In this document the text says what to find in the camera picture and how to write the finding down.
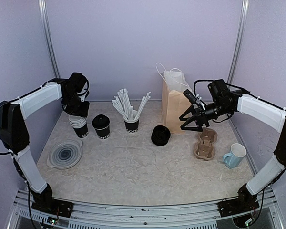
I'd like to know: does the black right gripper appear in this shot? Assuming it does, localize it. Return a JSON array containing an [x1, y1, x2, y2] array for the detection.
[[180, 100, 233, 131]]

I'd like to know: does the light blue ceramic mug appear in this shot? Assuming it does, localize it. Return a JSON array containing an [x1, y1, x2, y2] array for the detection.
[[223, 143, 246, 169]]

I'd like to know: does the black paper coffee cup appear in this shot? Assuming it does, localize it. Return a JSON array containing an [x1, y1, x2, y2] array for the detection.
[[95, 125, 110, 140]]

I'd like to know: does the stack of black lids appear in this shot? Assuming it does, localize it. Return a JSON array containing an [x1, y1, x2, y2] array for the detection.
[[151, 125, 171, 146]]

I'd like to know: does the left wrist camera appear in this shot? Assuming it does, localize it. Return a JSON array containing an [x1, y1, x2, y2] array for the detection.
[[77, 81, 90, 102]]

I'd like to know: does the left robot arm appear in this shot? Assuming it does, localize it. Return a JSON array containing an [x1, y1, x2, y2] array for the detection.
[[0, 72, 89, 212]]

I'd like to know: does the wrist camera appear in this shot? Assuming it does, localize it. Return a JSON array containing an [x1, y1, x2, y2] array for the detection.
[[77, 81, 90, 102], [183, 80, 231, 105]]

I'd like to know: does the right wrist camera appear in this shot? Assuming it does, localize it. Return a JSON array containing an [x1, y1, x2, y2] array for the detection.
[[183, 80, 231, 105]]

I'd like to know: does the brown paper takeout bag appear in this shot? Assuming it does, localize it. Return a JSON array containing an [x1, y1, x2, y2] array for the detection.
[[155, 62, 191, 134]]

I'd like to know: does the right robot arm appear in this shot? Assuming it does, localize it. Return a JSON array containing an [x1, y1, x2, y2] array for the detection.
[[179, 90, 286, 212]]

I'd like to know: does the black cup holding straws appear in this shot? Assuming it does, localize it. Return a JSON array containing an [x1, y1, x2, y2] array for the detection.
[[124, 118, 139, 133]]

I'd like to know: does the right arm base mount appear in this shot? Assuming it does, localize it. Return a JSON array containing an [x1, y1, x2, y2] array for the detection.
[[217, 184, 259, 217]]

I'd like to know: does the cardboard cup carrier tray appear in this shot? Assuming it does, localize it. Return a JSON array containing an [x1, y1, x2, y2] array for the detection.
[[193, 127, 218, 161]]

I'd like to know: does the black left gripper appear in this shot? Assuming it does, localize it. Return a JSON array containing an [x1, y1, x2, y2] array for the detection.
[[63, 92, 90, 117]]

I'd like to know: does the stack of paper cups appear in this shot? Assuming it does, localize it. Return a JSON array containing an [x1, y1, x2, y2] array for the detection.
[[68, 115, 89, 138]]

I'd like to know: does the black plastic cup lid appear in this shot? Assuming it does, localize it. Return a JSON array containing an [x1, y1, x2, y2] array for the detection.
[[92, 114, 110, 130]]

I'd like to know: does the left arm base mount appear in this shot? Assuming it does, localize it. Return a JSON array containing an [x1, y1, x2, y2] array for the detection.
[[29, 184, 74, 218]]

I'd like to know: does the aluminium front rail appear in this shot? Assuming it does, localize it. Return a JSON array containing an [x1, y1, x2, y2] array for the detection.
[[4, 188, 286, 229]]

